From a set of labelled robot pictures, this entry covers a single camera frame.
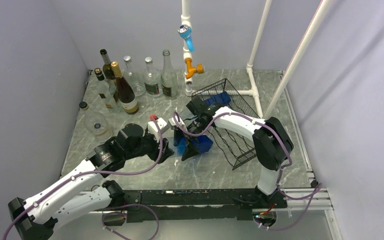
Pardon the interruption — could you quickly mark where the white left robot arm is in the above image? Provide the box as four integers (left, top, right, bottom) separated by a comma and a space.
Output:
8, 118, 174, 240

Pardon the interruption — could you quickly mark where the tall clear open-neck bottle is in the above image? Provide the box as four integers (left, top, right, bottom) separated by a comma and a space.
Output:
161, 49, 178, 99

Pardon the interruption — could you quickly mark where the clear black-capped bottle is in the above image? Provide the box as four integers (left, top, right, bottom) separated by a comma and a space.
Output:
94, 67, 122, 114

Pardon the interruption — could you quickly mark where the white diagonal pole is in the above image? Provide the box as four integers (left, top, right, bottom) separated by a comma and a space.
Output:
262, 0, 333, 119

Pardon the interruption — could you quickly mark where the black wire wine rack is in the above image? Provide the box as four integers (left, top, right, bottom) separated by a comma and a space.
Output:
191, 78, 258, 170

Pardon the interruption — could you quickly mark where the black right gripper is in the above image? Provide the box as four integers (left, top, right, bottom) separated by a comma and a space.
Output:
172, 118, 210, 162

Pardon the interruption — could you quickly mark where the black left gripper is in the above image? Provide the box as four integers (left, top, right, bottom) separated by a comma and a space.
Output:
124, 127, 174, 163

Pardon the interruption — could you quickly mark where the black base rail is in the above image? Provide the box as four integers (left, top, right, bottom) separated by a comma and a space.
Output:
102, 188, 288, 223

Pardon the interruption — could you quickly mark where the round clear flask bottle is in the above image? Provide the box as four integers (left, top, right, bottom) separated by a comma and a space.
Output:
79, 101, 113, 143

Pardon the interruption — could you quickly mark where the dark green wine bottle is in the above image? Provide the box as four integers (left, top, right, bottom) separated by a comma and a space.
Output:
100, 48, 116, 81

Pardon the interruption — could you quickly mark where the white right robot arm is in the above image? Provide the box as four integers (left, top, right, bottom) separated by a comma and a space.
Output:
170, 97, 294, 208

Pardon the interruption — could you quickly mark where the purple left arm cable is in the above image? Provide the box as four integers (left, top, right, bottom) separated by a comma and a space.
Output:
1, 117, 165, 240

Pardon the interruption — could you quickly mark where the orange pipe valve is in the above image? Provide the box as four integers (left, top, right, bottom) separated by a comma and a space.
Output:
184, 57, 205, 80

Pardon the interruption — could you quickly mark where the clear bottle dark label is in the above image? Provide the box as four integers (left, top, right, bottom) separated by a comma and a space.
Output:
123, 55, 145, 98

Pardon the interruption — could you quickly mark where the clear blue bottle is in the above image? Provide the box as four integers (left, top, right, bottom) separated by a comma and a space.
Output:
170, 135, 213, 156
178, 92, 233, 122

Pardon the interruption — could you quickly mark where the brown gold-capped wine bottle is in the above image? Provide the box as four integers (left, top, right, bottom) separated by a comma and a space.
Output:
110, 61, 139, 115

